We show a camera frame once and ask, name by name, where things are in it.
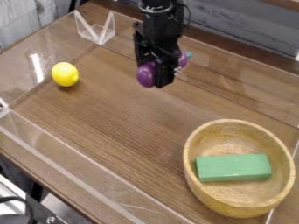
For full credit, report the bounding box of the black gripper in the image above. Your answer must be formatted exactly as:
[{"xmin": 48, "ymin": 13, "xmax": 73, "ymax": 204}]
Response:
[{"xmin": 132, "ymin": 7, "xmax": 184, "ymax": 88}]

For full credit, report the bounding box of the purple toy eggplant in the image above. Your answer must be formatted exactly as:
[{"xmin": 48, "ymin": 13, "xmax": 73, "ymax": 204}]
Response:
[{"xmin": 136, "ymin": 52, "xmax": 192, "ymax": 88}]

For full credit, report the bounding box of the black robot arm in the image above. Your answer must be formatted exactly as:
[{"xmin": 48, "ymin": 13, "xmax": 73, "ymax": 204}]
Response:
[{"xmin": 133, "ymin": 0, "xmax": 191, "ymax": 88}]

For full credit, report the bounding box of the brown wooden bowl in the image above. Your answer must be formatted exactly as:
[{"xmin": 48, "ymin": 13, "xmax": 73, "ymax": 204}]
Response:
[{"xmin": 181, "ymin": 119, "xmax": 295, "ymax": 218}]

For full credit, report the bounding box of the yellow toy lemon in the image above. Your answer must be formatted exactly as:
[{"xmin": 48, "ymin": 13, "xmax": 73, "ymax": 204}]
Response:
[{"xmin": 51, "ymin": 62, "xmax": 80, "ymax": 87}]

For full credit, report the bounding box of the green rectangular block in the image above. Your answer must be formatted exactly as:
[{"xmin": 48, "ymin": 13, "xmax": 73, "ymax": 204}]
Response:
[{"xmin": 195, "ymin": 154, "xmax": 272, "ymax": 182}]

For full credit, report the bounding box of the clear acrylic corner bracket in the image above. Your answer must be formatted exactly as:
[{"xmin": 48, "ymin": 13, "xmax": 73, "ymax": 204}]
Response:
[{"xmin": 73, "ymin": 10, "xmax": 116, "ymax": 46}]

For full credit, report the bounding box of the clear acrylic tray wall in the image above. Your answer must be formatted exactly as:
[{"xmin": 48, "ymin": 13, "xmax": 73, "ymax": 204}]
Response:
[{"xmin": 0, "ymin": 108, "xmax": 193, "ymax": 224}]

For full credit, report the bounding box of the black cable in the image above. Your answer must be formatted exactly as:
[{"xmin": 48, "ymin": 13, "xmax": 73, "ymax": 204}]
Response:
[{"xmin": 0, "ymin": 195, "xmax": 33, "ymax": 224}]

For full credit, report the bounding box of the black metal bracket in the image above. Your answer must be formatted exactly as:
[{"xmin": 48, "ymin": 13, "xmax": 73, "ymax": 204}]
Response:
[{"xmin": 25, "ymin": 195, "xmax": 68, "ymax": 224}]

